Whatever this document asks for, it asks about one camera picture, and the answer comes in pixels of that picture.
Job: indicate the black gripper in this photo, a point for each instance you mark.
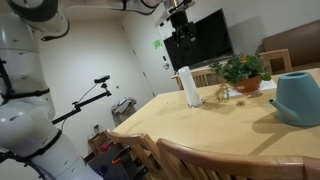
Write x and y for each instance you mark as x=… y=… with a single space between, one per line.
x=183 y=28

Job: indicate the green potted plant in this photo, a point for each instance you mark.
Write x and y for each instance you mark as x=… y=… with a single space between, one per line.
x=239 y=67

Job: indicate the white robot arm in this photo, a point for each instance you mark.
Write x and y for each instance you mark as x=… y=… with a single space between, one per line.
x=47 y=61

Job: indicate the terracotta plant pot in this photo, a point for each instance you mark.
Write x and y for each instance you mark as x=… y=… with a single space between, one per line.
x=248 y=85

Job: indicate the black flat screen television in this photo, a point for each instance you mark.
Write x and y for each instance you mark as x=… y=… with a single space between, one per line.
x=211 y=43

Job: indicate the far left wooden chair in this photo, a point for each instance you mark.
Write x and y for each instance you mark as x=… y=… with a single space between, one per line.
x=204 y=77

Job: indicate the wooden chair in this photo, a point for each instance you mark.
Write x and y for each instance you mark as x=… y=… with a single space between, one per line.
x=277 y=55
x=143 y=152
x=204 y=77
x=192 y=164

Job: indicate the white paper towel roll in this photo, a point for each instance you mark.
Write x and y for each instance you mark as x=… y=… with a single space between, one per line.
x=189 y=85

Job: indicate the metal paper towel holder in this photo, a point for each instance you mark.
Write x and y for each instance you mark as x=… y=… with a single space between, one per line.
x=196 y=105

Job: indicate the near left wooden chair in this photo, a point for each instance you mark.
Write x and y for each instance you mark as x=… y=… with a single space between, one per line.
x=277 y=55

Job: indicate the grey cloth pile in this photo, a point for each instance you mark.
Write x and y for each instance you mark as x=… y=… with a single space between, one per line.
x=122 y=105

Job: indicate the brown leather sofa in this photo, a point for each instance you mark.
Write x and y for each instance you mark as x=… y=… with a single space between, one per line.
x=302 y=43

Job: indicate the right wooden chair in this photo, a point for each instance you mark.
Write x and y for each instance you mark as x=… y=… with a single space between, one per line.
x=192 y=164

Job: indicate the teal watering can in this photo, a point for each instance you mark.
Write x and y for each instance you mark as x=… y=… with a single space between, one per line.
x=297 y=99

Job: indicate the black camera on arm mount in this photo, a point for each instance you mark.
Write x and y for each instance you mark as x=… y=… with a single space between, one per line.
x=79 y=104

